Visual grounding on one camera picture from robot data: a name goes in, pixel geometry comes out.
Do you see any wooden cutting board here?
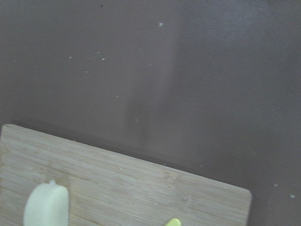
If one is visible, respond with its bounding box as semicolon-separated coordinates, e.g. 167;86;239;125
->
0;124;252;226

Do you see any yellow plastic knife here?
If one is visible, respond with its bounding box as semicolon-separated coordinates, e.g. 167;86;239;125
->
165;218;182;226

